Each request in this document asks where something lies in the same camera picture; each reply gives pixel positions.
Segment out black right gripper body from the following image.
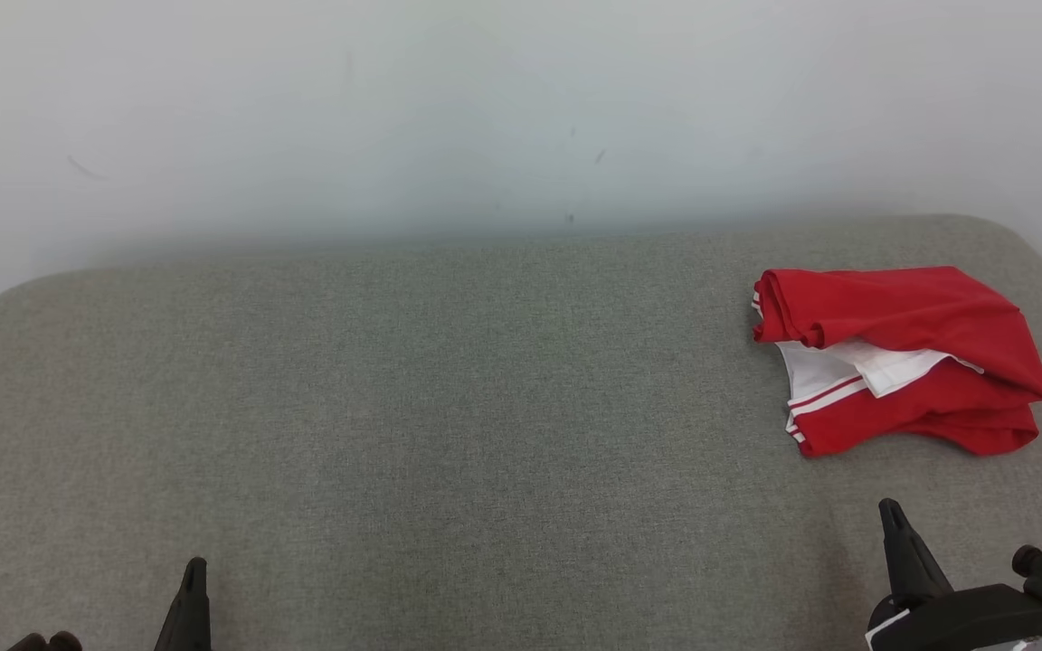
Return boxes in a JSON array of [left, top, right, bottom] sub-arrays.
[[865, 584, 1042, 651]]

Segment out red basketball jersey white sleeves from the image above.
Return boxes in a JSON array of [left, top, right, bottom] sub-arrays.
[[750, 265, 1042, 459]]

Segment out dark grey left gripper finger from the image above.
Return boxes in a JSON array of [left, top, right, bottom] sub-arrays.
[[154, 558, 195, 651], [185, 558, 213, 651]]

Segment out red shirt with white hem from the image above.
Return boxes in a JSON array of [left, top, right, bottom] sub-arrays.
[[937, 411, 1042, 458]]

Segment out grey fabric sofa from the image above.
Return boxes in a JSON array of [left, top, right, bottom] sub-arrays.
[[0, 213, 1042, 651]]

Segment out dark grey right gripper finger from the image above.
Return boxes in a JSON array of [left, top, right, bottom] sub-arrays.
[[878, 499, 921, 603], [883, 499, 955, 599]]

